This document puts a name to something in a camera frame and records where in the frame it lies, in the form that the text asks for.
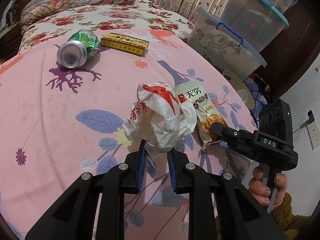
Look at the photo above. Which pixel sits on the foil snack wrapper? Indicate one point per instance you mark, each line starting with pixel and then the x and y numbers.
pixel 206 112

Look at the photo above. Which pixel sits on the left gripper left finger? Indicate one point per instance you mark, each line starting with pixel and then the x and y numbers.
pixel 93 206

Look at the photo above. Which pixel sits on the pink floral blanket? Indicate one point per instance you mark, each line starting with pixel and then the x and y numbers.
pixel 58 123

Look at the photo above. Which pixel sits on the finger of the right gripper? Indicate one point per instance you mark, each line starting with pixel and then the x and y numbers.
pixel 223 132

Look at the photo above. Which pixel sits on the crushed green soda can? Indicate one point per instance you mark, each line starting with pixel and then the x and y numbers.
pixel 79 48

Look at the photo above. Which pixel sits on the white red floral bedsheet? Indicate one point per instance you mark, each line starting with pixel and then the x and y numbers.
pixel 143 14

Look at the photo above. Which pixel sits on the clear storage box teal lid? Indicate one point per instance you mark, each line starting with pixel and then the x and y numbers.
pixel 258 22

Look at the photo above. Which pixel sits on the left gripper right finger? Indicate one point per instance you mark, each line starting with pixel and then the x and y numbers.
pixel 220 207

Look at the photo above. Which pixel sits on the gripper tracking camera box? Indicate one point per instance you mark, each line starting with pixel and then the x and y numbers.
pixel 275 120

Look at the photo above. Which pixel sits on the blue clothes pile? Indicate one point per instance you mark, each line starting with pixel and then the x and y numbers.
pixel 259 100

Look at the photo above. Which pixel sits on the white paper wrapper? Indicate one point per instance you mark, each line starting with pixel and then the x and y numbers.
pixel 160 116

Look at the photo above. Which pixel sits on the yellow spice box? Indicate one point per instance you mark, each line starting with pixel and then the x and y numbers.
pixel 125 43

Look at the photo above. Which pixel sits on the clear storage box blue handle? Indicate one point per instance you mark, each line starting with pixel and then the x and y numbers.
pixel 223 47

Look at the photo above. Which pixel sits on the wall power socket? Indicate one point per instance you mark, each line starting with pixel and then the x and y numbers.
pixel 314 134

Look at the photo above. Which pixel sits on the person's right hand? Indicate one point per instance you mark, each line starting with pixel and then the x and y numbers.
pixel 261 192

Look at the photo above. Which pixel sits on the yellow sleeve forearm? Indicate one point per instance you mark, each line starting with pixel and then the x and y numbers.
pixel 288 222

